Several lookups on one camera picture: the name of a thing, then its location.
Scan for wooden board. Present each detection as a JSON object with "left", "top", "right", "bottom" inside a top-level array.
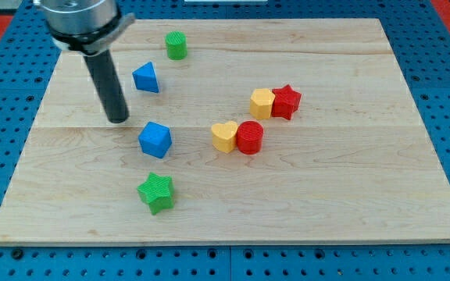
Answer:
[{"left": 0, "top": 19, "right": 450, "bottom": 247}]

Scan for green star block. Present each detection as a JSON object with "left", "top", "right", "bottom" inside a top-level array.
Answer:
[{"left": 137, "top": 172, "right": 174, "bottom": 215}]

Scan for red star block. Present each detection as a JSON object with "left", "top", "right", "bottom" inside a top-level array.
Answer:
[{"left": 271, "top": 84, "right": 302, "bottom": 120}]

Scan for green cylinder block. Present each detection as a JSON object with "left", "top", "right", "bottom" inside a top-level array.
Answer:
[{"left": 165, "top": 30, "right": 188, "bottom": 60}]

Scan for yellow heart block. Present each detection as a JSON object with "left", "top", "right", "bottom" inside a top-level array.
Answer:
[{"left": 211, "top": 121, "right": 238, "bottom": 153}]

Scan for red cylinder block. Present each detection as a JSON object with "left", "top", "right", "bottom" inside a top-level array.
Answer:
[{"left": 237, "top": 121, "right": 264, "bottom": 155}]

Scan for yellow pentagon block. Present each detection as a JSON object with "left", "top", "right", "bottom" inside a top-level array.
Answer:
[{"left": 249, "top": 88, "right": 275, "bottom": 120}]

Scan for blue cube block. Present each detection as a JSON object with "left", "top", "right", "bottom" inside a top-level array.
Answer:
[{"left": 138, "top": 122, "right": 172, "bottom": 158}]

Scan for blue triangle block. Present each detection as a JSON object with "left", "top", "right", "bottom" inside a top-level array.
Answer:
[{"left": 132, "top": 62, "right": 159, "bottom": 93}]

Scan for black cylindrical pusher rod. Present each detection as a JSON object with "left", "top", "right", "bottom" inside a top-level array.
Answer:
[{"left": 84, "top": 50, "right": 130, "bottom": 123}]

